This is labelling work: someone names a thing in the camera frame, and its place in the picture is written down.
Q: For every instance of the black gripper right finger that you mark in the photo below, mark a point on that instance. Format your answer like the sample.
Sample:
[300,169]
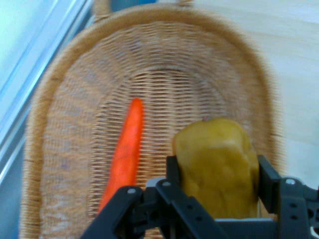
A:
[291,199]

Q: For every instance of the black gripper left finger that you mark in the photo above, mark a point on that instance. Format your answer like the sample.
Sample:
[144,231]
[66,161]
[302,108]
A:
[174,206]

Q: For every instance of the silver metal window rail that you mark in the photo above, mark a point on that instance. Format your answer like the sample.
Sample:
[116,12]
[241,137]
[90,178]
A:
[30,74]

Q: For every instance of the yellow bell pepper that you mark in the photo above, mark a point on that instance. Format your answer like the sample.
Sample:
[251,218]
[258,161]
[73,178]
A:
[219,169]

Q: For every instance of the orange carrot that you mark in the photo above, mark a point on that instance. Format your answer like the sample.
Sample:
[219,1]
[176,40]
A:
[128,149]

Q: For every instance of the wooden cutting board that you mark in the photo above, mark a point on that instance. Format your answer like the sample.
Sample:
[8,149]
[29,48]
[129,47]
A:
[294,74]

